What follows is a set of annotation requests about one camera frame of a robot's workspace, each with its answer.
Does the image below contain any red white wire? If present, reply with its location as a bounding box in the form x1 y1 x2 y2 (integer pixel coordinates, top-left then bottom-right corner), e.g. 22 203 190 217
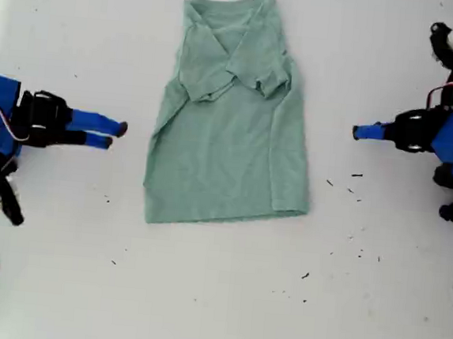
0 97 33 144

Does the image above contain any light green t-shirt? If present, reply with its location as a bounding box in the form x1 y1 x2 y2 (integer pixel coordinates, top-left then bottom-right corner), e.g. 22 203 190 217
138 0 329 239

